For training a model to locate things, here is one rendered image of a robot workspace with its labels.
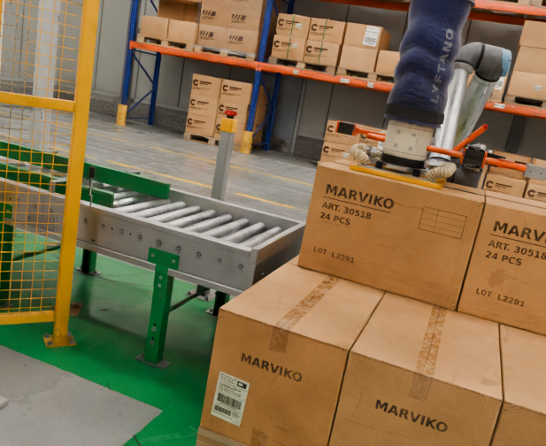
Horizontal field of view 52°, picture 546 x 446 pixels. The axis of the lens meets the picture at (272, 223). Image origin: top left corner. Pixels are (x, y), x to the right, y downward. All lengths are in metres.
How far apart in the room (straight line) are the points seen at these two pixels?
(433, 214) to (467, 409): 0.73
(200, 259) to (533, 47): 7.84
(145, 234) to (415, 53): 1.23
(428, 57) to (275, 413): 1.31
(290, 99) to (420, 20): 9.16
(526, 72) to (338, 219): 7.53
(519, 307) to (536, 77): 7.48
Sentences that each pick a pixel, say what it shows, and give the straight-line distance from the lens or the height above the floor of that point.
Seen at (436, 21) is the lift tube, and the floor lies 1.51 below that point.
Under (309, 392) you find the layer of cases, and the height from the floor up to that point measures 0.38.
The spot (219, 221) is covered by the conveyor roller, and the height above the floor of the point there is 0.54.
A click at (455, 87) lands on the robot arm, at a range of 2.60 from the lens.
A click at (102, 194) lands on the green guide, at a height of 0.63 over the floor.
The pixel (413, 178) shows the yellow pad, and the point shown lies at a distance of 2.10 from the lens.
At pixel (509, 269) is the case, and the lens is 2.06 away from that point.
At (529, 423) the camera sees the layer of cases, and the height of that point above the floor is 0.51.
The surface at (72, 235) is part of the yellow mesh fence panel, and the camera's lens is 2.39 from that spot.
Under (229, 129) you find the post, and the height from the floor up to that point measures 0.95.
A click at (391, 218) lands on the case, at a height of 0.82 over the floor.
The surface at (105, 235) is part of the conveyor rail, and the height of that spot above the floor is 0.49.
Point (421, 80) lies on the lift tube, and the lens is 2.12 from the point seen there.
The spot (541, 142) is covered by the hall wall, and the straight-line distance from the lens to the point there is 10.69.
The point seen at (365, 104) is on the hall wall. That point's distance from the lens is 10.89.
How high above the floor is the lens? 1.18
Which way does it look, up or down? 13 degrees down
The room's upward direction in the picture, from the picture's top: 10 degrees clockwise
